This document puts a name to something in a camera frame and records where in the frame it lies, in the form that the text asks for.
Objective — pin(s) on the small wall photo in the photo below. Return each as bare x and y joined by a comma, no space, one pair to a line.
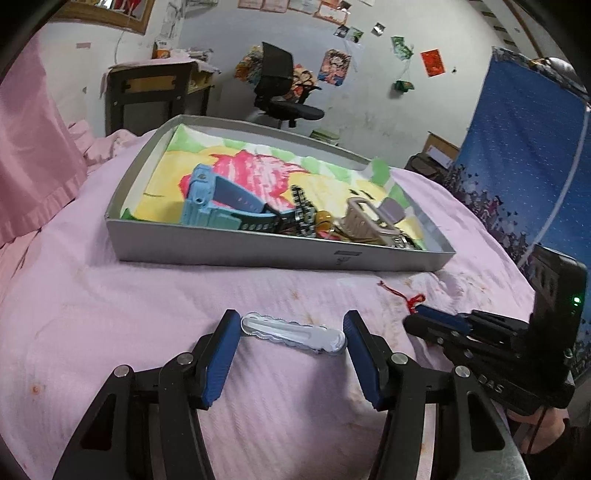
378,28

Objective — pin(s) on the pink curtain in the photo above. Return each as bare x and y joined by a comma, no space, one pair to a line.
32,147

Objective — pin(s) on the light blue smart watch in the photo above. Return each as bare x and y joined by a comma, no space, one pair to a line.
203,194

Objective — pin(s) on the pair of wall photos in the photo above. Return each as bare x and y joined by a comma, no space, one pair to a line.
348,33

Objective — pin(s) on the grey cardboard box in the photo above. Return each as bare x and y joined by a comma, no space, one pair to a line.
231,247

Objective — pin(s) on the orange white carton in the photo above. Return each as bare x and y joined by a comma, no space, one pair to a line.
163,50

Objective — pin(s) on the beige hair claw clip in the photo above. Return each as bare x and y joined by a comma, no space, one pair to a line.
358,214

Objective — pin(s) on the large cartoon wall poster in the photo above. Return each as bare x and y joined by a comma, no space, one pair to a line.
244,67

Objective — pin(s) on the row of wall certificates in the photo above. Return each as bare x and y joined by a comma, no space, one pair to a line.
300,7

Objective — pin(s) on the person's right forearm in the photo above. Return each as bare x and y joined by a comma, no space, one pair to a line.
551,429

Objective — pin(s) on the brown cardboard box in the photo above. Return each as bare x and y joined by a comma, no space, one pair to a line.
441,150

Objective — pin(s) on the green hanging ornament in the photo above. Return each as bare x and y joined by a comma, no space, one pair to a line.
405,86

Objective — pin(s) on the blue printed cloth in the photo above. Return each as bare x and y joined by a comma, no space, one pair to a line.
512,161

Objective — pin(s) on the red wall poster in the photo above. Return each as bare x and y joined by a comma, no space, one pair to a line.
432,63

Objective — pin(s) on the wooden framed picture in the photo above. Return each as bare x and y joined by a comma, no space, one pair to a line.
138,18

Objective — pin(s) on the grey purple hair clip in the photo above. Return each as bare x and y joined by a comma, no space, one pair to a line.
393,210

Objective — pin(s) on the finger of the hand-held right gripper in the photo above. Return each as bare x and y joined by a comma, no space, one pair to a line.
445,319
429,332

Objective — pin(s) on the wooden desk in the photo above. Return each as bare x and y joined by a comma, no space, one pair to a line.
147,97

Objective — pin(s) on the green book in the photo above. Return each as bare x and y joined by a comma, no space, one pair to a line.
324,134

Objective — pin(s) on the green wall photos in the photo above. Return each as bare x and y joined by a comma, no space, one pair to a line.
400,46

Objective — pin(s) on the dark teal watch band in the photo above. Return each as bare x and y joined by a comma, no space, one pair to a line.
263,225

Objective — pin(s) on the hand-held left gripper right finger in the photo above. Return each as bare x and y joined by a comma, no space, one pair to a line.
364,360

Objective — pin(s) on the white snap hair clip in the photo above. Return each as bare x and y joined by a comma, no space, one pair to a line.
291,333

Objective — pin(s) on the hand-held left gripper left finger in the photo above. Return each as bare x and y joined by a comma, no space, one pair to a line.
221,355

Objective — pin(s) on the black office chair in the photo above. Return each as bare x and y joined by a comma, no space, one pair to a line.
277,69

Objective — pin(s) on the cartoon face wall poster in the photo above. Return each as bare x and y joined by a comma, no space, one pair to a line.
334,67

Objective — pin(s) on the dark bag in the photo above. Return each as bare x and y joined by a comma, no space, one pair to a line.
422,166

